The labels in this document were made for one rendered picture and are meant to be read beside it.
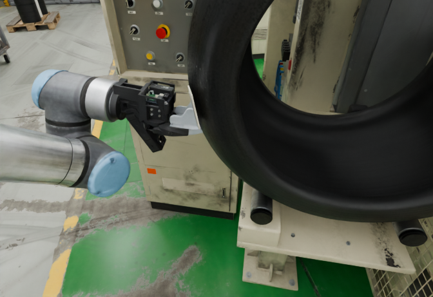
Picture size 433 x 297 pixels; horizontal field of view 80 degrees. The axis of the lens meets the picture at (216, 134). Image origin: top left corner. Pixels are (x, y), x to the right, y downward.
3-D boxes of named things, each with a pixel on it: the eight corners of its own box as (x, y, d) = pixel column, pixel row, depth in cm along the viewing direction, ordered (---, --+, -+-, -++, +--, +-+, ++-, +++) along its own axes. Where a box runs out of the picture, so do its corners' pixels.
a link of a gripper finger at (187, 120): (214, 116, 50) (167, 107, 50) (211, 140, 53) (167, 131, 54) (217, 108, 52) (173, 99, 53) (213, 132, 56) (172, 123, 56)
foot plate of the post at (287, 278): (246, 233, 150) (247, 229, 148) (294, 240, 146) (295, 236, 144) (241, 281, 129) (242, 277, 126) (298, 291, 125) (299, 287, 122)
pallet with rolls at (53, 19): (22, 20, 598) (7, -18, 554) (61, 17, 621) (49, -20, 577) (9, 33, 507) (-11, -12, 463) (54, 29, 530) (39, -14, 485)
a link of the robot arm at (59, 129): (61, 183, 55) (59, 129, 51) (40, 162, 61) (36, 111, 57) (104, 171, 62) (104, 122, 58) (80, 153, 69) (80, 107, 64)
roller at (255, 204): (258, 130, 82) (256, 118, 79) (272, 129, 81) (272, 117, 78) (250, 225, 54) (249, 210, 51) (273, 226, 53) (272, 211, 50)
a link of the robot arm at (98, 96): (89, 127, 55) (111, 105, 63) (111, 131, 55) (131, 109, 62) (81, 89, 50) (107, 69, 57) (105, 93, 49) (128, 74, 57)
